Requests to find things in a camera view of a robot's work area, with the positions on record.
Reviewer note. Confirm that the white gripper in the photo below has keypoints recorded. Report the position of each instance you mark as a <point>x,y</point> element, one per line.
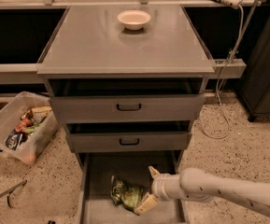
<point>158,187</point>

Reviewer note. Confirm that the green jalapeno chip bag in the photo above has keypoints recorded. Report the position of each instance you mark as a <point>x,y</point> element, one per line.
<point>129,195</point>

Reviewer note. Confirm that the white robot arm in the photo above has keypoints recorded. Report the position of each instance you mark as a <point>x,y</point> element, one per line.
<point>196,185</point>

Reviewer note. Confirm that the bottom grey drawer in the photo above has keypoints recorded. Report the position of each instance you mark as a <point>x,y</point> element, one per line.
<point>95,204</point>

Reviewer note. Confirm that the grey drawer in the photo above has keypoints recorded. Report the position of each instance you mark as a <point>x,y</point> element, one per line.
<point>128,142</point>
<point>95,204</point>
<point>126,109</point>

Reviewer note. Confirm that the middle grey drawer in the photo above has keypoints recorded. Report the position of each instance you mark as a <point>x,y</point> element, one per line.
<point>128,142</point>

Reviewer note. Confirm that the grey drawer cabinet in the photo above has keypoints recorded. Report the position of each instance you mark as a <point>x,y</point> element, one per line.
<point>92,55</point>

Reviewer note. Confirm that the top grey drawer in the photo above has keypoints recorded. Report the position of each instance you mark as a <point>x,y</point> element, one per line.
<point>126,109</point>

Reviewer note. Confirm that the blue snack bag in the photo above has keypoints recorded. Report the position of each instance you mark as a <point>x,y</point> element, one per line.
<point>13,140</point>

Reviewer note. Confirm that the clear plastic storage bin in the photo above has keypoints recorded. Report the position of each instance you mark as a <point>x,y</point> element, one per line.
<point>31,106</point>

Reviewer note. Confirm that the grey metal rod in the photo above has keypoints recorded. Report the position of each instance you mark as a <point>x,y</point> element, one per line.
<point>9,193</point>

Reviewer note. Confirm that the red snack package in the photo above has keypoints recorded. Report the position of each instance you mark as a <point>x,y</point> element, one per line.
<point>23,124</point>

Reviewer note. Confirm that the dark grey cabinet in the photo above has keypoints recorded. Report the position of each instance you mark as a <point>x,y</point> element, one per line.
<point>254,87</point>

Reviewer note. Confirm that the white bowl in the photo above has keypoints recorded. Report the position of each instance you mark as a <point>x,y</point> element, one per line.
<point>134,19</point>

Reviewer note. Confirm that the grey metal shelf rail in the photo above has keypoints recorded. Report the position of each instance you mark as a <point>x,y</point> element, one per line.
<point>19,73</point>

